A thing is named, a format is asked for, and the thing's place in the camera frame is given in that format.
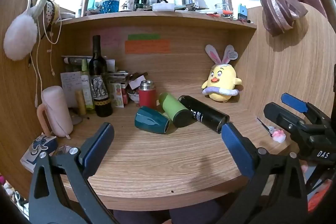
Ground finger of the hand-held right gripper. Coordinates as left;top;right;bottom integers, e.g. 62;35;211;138
264;102;307;135
281;93;333;125

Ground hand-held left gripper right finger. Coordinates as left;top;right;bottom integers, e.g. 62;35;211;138
221;122;308;224

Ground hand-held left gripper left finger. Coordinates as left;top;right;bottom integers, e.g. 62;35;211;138
28;122;124;224

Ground black thermos cup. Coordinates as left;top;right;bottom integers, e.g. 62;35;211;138
178;95;230;134

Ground teal cup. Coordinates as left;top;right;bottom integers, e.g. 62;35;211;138
134;106;171;135

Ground thin black pen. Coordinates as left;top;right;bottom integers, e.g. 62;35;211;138
257;117;274;138

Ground pink white paw eraser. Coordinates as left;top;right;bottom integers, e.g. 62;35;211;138
273;129;286;143

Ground yellow tube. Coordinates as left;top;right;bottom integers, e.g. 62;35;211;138
75;90;87;115

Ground fruit print card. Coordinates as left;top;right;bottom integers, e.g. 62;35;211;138
111;82;124;108

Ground small white bowl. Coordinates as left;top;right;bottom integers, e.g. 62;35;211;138
127;90;141;103

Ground blue white tissue box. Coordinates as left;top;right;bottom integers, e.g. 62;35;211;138
20;134;58;171

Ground slim green-cap bottle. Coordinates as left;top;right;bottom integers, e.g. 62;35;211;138
80;59;95;114

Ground yellow chick plush toy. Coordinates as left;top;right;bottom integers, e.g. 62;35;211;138
202;44;242;103

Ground white note paper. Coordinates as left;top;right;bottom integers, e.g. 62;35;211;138
60;71;84;108

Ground dark wine bottle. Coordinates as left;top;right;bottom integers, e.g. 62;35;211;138
88;35;113;118

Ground green thermos bottle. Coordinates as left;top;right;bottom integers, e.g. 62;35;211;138
158;92;197;128

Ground red thermos flask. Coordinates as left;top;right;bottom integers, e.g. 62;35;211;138
138;80;157;110

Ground stack of small boxes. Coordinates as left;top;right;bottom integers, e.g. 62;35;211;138
107;70;132;105

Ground white rolled tube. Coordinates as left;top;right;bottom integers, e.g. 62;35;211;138
62;55;108;65

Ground blue pencil sharpener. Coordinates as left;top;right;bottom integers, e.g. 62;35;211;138
238;4;248;21

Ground pink sticky note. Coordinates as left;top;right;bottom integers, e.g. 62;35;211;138
99;28;121;49

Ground orange sticky note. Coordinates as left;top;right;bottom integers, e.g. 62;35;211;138
124;40;172;54

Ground green sticky note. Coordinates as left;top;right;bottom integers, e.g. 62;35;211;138
128;34;160;40

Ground tall glass jar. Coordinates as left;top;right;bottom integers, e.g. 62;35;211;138
221;0;234;12

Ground white fluffy earmuffs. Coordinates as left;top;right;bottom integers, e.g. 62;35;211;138
3;0;51;61

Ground wooden shelf board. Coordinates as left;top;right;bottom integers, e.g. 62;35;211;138
54;10;258;29

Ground polka dot headband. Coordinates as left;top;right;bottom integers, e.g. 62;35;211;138
41;0;62;40

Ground blue textured glass bottle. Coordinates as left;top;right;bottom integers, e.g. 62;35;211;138
102;0;121;14

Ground white flat box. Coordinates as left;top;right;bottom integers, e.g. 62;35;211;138
152;3;175;12

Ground pink bottle with handle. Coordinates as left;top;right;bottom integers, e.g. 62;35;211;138
37;86;74;138

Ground white earphone cable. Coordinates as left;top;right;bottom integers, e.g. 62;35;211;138
28;0;63;109

